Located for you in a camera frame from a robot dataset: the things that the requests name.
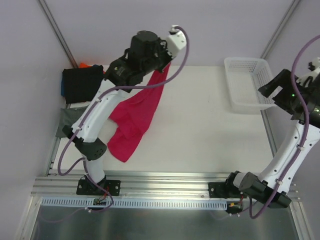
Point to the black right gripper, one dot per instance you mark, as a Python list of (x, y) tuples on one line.
[(279, 90)]

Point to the pink t shirt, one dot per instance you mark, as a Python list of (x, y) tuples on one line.
[(133, 117)]

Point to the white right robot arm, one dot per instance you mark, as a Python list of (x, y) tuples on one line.
[(302, 102)]

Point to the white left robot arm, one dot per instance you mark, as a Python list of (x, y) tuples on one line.
[(84, 132)]

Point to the white plastic basket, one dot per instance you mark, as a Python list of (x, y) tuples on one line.
[(244, 76)]

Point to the orange folded t shirt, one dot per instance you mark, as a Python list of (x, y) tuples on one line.
[(83, 65)]

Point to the black folded t shirt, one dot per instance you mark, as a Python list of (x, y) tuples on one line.
[(82, 84)]

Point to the blue folded t shirt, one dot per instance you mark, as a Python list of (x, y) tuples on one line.
[(62, 87)]

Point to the grey folded t shirt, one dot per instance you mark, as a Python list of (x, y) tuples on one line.
[(68, 116)]

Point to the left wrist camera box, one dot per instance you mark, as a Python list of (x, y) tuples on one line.
[(144, 46)]

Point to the right aluminium corner post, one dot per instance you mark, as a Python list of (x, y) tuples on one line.
[(293, 6)]

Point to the aluminium corner post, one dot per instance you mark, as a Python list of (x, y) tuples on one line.
[(293, 6), (57, 32)]

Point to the left aluminium corner post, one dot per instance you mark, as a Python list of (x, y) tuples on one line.
[(57, 32)]

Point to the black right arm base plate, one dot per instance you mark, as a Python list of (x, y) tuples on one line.
[(224, 190)]

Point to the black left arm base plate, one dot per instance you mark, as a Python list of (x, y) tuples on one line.
[(86, 188)]

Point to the white slotted cable duct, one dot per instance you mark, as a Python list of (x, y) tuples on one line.
[(135, 203)]

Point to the aluminium mounting rail frame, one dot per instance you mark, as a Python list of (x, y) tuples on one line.
[(185, 149)]

